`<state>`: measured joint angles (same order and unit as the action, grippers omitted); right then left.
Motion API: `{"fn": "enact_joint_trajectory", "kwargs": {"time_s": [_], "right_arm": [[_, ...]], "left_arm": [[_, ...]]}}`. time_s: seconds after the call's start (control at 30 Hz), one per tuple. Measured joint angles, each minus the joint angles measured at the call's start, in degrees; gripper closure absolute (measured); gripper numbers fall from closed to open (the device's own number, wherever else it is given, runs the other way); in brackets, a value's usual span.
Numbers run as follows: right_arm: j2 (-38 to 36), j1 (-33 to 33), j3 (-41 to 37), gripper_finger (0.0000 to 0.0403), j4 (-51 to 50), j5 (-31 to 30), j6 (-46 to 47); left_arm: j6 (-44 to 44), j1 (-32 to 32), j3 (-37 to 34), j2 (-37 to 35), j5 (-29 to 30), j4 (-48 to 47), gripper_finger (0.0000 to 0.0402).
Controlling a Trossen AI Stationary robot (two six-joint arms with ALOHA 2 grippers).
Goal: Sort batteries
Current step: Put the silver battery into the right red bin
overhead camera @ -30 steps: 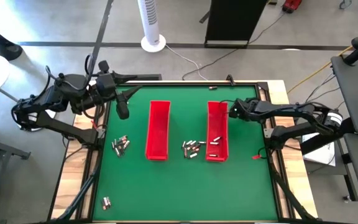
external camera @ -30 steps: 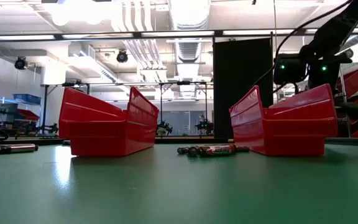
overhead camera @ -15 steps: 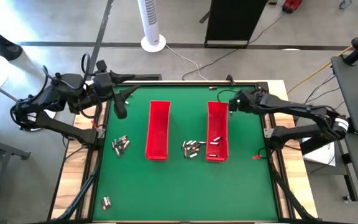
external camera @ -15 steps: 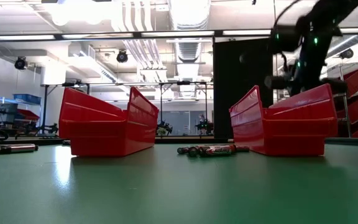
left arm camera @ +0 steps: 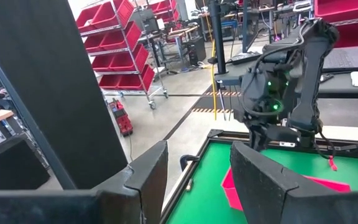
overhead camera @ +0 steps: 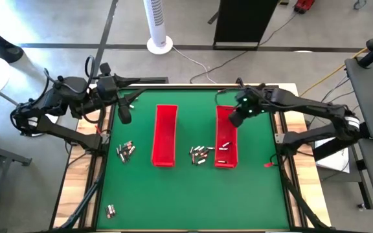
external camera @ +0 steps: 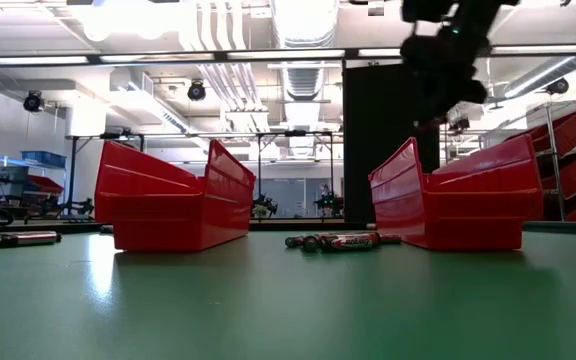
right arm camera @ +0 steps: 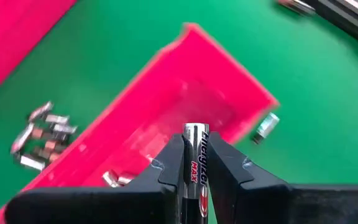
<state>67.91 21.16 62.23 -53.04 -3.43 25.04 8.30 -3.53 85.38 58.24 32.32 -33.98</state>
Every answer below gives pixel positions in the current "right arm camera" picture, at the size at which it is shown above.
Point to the red plastic bin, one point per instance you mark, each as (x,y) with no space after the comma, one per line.
(182,87)
(11,37)

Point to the silver Energizer AA battery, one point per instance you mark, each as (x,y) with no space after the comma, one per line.
(31,162)
(22,138)

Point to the green table mat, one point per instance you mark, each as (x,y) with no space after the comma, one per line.
(322,109)

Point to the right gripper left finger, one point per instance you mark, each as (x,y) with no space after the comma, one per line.
(104,205)

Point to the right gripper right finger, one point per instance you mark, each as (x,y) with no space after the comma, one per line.
(275,205)

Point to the black cylindrical battery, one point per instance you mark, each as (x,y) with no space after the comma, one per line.
(64,128)

